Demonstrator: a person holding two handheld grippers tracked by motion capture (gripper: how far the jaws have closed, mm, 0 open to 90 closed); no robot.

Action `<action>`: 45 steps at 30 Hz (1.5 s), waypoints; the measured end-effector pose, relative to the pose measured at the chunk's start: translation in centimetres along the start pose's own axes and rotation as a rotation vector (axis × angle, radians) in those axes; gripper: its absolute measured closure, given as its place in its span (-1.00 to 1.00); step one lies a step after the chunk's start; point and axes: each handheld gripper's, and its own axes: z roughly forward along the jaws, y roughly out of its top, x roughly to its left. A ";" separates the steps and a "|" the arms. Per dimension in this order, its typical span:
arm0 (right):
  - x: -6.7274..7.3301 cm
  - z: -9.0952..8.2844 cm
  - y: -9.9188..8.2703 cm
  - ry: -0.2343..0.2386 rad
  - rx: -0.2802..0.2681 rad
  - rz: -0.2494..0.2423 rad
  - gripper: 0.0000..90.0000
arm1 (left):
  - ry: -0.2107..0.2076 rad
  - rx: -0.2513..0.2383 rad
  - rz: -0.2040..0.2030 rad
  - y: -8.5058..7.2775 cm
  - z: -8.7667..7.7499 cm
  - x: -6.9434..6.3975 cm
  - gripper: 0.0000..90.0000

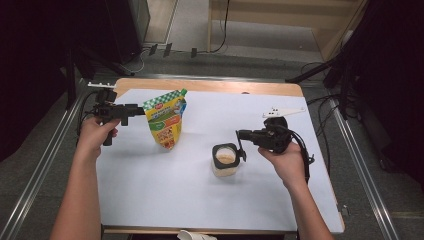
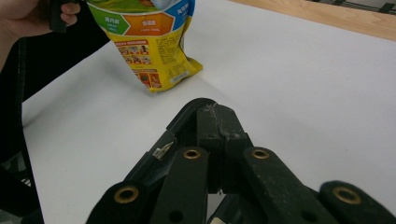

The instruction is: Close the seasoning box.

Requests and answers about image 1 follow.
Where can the metal floor rail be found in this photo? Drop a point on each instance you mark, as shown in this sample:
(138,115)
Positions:
(363,173)
(43,166)

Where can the black tape strip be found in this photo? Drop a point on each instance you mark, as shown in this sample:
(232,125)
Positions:
(153,49)
(194,52)
(167,49)

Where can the clear container with black lid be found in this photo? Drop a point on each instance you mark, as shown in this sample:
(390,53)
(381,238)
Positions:
(226,160)

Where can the black cabinet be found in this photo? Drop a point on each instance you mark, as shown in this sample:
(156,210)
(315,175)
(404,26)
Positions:
(126,30)

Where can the dark curtain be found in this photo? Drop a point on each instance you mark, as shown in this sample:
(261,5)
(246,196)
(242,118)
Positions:
(393,83)
(30,66)

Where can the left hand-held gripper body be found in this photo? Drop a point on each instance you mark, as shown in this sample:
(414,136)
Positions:
(106,106)

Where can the person's right hand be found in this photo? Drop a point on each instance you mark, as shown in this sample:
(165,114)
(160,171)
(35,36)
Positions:
(290,166)

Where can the black stand leg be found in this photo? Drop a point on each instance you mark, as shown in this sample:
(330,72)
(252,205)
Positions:
(310,71)

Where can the yellow spouted pouch green cap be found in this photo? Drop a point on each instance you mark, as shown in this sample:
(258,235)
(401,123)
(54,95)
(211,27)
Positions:
(165,120)

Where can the light wooden frame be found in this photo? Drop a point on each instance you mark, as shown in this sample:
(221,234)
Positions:
(266,13)

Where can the white paper sheet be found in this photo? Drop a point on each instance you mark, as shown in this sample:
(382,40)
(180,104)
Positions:
(173,193)

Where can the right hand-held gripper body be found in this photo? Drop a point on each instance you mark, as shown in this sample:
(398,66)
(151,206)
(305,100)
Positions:
(276,136)

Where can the white crumpled object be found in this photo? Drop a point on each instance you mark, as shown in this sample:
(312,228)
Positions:
(195,236)

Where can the person's left hand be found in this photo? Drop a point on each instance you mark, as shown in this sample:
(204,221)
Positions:
(91,135)

